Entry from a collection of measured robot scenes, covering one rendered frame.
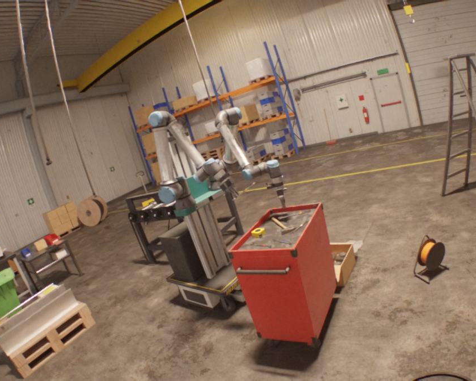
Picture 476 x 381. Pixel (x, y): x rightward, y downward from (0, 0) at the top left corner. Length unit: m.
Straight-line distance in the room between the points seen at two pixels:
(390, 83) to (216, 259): 9.88
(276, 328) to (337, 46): 10.87
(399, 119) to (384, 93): 1.16
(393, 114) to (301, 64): 4.16
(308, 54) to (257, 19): 2.76
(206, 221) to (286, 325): 1.40
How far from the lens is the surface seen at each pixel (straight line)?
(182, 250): 2.88
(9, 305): 4.54
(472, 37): 12.42
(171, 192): 2.27
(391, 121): 11.67
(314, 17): 12.27
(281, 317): 2.04
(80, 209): 10.71
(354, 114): 11.75
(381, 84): 11.59
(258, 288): 1.94
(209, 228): 2.96
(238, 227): 4.58
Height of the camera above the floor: 1.69
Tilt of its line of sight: 12 degrees down
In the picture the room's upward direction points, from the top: 17 degrees counter-clockwise
